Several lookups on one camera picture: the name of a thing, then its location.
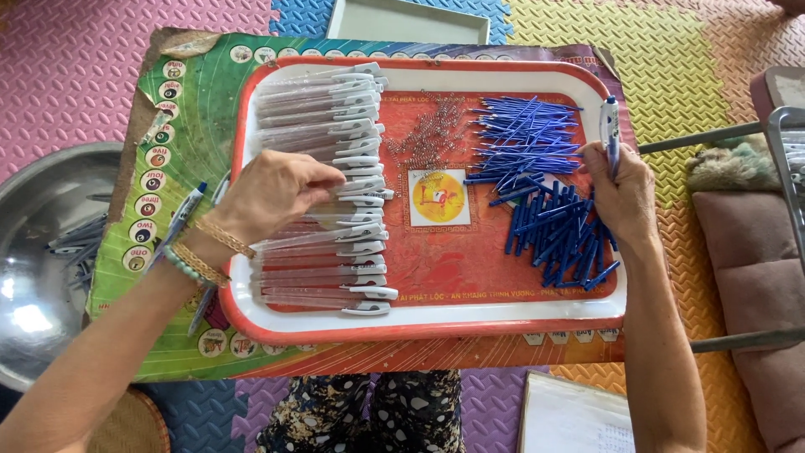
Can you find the person's left hand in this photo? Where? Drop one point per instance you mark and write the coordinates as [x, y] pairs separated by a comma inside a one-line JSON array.
[[270, 192]]

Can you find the fluffy beige green cloth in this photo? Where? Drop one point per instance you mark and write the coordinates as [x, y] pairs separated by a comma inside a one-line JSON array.
[[729, 167]]

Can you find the woven bamboo basket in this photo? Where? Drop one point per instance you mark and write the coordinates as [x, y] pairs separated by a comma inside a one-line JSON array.
[[129, 425]]

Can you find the person's patterned trousers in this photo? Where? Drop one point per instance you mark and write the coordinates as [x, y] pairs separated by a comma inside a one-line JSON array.
[[365, 412]]

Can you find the pile of small metal springs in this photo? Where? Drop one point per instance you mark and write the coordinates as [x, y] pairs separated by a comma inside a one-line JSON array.
[[427, 135]]

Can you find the assembled white blue pen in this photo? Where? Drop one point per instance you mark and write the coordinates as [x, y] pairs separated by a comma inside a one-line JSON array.
[[182, 217], [609, 123], [201, 311]]

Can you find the white paper notebook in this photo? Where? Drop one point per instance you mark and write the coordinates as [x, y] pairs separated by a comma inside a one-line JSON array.
[[572, 415]]

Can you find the large metal basin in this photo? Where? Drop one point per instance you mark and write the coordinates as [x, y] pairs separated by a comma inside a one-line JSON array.
[[44, 251]]

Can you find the heap of finished pens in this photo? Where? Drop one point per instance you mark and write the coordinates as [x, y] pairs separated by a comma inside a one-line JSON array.
[[78, 242]]

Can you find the white rectangular tray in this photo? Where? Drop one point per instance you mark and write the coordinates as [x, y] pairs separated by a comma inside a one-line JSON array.
[[409, 22]]

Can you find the person's left fingers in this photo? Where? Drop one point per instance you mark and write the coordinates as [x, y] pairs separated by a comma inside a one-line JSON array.
[[321, 179]]

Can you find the pink seat cushion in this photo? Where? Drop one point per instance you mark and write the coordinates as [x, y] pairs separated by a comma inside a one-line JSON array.
[[754, 283]]

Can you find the row of clear pen barrels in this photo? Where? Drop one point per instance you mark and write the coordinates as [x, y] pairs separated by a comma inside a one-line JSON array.
[[314, 119]]

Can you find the metal chair frame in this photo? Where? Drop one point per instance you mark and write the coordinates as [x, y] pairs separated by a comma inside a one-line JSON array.
[[698, 135]]

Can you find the colourful printed cardboard sheet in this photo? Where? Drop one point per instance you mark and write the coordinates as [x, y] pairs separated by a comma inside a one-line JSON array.
[[188, 126]]

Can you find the person's right hand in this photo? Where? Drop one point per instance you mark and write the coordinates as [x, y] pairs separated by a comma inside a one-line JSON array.
[[626, 198]]

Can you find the red and white tray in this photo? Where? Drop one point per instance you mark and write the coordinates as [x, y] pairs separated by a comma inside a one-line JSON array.
[[440, 258]]

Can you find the pile of blue ink refills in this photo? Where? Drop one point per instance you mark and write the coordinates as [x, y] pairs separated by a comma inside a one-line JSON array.
[[528, 135]]

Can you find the pile of blue pen tips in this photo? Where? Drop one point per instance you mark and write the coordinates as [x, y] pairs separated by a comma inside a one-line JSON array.
[[560, 236]]

